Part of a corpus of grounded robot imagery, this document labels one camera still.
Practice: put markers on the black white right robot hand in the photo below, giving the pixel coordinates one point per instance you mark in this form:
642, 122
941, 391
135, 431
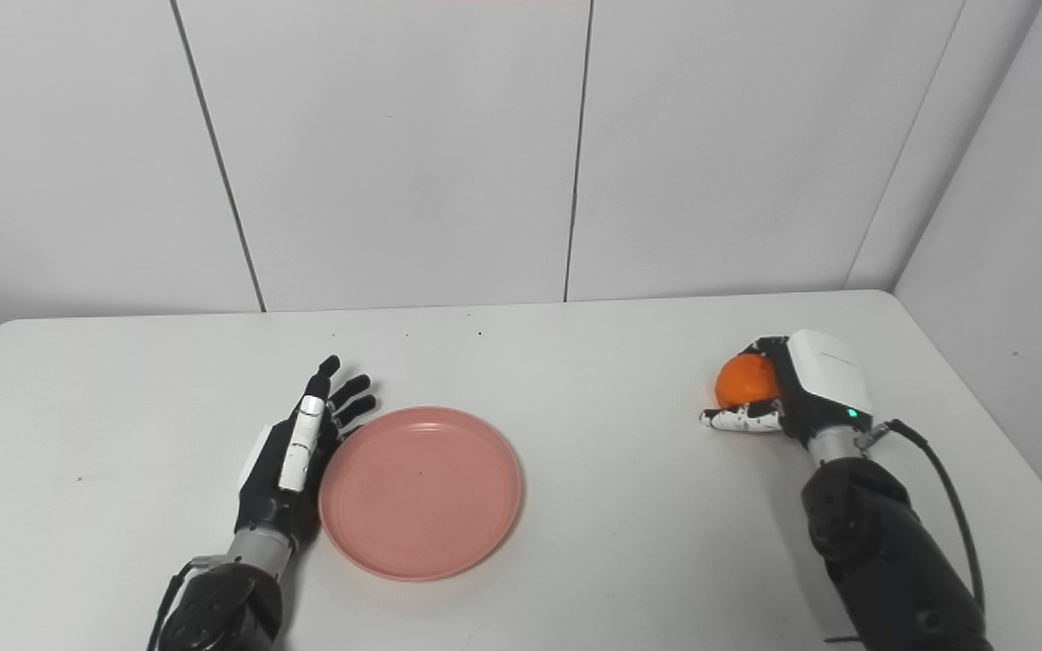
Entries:
828, 375

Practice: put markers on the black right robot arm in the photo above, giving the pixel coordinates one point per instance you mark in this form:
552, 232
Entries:
892, 561

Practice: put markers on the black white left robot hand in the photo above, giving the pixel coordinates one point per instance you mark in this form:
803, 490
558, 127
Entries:
263, 493

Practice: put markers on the pink round plate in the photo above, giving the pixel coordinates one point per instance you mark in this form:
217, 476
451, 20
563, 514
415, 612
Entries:
421, 493

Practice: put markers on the orange fruit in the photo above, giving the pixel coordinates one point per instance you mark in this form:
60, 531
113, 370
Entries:
745, 382

